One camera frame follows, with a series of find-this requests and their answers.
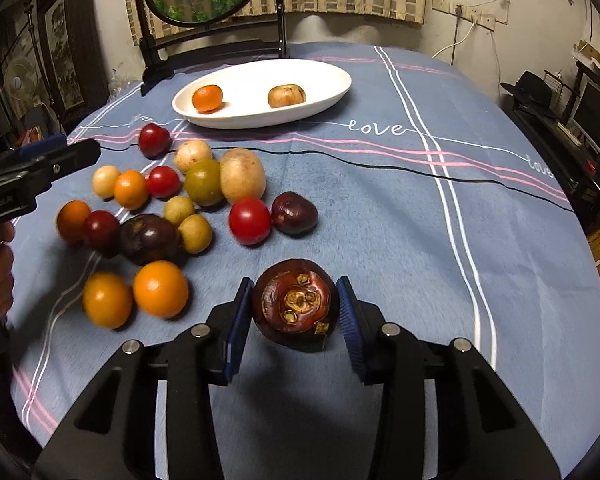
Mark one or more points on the blue striped tablecloth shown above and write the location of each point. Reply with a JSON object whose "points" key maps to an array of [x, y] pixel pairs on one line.
{"points": [[429, 199]]}

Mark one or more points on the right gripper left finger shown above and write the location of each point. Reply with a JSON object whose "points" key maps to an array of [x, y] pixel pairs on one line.
{"points": [[237, 333]]}

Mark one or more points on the olive green round fruit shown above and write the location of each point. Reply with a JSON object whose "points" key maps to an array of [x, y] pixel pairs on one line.
{"points": [[203, 183]]}

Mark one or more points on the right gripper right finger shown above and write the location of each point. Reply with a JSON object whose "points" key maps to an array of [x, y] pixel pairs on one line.
{"points": [[351, 327]]}

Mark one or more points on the small orange tomato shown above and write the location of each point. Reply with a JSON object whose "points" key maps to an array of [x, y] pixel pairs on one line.
{"points": [[160, 289]]}

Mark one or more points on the red cherry tomato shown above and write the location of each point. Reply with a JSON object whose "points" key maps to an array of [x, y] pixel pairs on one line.
{"points": [[162, 182], [250, 221]]}

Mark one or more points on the beige potato-like fruit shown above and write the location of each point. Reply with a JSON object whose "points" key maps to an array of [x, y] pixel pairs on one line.
{"points": [[242, 175]]}

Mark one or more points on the dark red plum back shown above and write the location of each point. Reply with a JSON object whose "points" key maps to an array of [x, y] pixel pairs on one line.
{"points": [[154, 141]]}

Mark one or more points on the black hat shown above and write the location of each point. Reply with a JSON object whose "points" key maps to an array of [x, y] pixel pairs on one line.
{"points": [[532, 90]]}

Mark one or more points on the dark red plum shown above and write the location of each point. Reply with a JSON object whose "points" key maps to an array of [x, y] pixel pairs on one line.
{"points": [[101, 231], [154, 141]]}

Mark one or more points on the small orange fruit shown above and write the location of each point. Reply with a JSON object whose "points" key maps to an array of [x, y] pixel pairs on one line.
{"points": [[130, 190]]}

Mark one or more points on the wall power strip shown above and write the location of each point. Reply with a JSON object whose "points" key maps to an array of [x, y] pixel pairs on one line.
{"points": [[464, 12]]}

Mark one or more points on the small dark plum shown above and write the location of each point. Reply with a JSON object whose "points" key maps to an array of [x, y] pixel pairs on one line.
{"points": [[292, 214]]}

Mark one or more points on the yellow orange round fruit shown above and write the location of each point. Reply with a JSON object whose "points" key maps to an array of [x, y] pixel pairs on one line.
{"points": [[107, 300]]}

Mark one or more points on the pale yellow round fruit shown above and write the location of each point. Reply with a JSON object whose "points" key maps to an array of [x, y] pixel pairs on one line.
{"points": [[103, 181]]}

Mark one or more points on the white electric fan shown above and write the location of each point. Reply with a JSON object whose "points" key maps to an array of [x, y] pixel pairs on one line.
{"points": [[21, 80]]}

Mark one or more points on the dark purple mangosteen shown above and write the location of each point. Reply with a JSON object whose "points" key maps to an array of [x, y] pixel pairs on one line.
{"points": [[146, 238]]}

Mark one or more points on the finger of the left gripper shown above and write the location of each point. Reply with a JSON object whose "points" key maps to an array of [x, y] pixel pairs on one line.
{"points": [[44, 146]]}

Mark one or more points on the dark framed painting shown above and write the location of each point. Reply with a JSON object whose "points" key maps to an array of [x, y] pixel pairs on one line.
{"points": [[72, 58]]}

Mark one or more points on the large mandarin orange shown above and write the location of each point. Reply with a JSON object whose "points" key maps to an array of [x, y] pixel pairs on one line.
{"points": [[70, 219], [207, 99]]}

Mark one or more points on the brown mangosteen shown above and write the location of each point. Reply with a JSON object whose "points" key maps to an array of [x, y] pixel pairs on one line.
{"points": [[296, 304]]}

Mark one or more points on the beige round fruit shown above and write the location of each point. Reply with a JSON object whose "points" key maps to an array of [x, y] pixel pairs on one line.
{"points": [[286, 95]]}

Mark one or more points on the computer monitor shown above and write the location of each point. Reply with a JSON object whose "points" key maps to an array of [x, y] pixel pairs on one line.
{"points": [[586, 115]]}

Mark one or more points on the white oval plate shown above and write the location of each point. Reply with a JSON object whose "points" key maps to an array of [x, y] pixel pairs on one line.
{"points": [[246, 86]]}

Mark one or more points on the goldfish screen on black stand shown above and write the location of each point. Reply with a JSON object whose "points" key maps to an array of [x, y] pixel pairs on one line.
{"points": [[170, 23]]}

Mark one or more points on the small yellow longan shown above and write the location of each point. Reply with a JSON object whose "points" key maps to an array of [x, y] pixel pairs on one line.
{"points": [[177, 209], [196, 234]]}

